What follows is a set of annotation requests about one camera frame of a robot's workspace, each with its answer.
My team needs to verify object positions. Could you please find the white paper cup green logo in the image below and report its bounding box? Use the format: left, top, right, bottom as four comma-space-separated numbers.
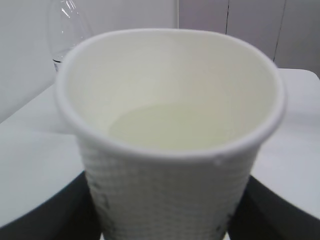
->
55, 28, 287, 240

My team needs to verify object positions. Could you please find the clear water bottle red label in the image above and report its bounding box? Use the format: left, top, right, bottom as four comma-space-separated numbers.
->
47, 0, 93, 72

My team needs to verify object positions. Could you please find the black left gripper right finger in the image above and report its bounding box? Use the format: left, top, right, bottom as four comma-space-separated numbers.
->
227, 176, 320, 240

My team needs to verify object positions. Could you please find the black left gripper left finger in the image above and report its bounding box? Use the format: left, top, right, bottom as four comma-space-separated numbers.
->
0, 172, 102, 240

